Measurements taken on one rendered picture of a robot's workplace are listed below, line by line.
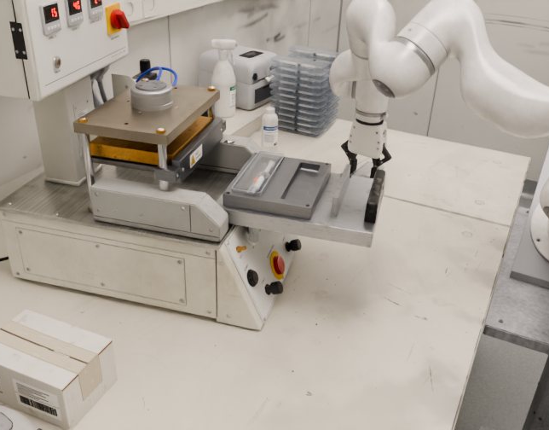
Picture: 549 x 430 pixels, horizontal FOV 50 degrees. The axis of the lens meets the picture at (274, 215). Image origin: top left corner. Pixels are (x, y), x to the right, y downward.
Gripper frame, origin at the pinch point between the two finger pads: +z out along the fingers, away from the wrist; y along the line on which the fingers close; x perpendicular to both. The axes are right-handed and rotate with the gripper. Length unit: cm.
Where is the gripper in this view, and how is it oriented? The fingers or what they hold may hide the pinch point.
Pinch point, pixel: (363, 170)
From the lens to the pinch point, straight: 170.5
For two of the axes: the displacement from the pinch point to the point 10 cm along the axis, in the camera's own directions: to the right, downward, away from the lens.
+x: -5.3, 4.0, -7.4
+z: -0.4, 8.7, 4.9
